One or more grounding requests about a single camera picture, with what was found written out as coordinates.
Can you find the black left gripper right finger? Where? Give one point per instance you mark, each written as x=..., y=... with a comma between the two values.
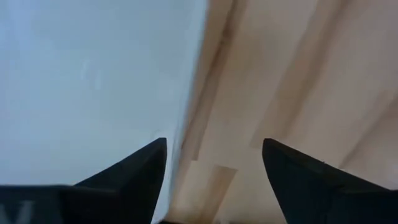
x=326, y=199

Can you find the white plastic basket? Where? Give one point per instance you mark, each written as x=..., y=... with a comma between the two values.
x=77, y=77

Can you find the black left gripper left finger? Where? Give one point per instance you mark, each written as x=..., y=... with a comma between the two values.
x=109, y=202

